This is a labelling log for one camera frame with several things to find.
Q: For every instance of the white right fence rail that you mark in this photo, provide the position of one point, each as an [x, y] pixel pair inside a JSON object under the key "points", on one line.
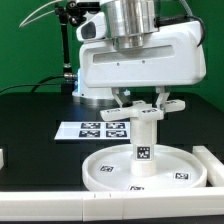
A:
{"points": [[215, 168]]}

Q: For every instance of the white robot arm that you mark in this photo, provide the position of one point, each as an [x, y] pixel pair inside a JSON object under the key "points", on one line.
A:
{"points": [[127, 45]]}

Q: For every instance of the white cross-shaped table base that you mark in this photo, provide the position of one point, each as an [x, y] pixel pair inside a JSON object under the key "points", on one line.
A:
{"points": [[142, 111]]}

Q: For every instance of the white left fence piece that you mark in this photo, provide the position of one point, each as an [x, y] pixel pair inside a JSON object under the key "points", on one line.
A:
{"points": [[1, 159]]}

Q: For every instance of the white round table top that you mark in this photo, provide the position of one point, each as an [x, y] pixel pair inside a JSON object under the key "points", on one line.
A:
{"points": [[121, 168]]}

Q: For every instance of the white marker tag plate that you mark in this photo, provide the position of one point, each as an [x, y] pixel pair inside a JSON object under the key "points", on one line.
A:
{"points": [[93, 130]]}

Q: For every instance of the white front fence rail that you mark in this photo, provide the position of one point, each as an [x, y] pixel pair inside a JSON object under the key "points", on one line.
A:
{"points": [[97, 206]]}

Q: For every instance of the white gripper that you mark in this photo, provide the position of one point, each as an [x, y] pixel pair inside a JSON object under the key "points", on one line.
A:
{"points": [[170, 56]]}

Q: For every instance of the white fence rail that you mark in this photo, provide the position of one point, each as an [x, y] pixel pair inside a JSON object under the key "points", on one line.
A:
{"points": [[97, 206], [215, 168]]}

